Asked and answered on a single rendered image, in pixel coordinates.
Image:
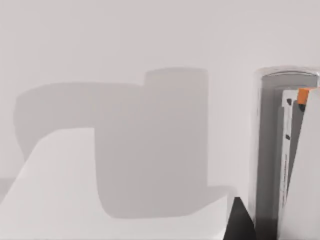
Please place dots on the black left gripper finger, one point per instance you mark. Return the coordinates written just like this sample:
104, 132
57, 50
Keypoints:
240, 225

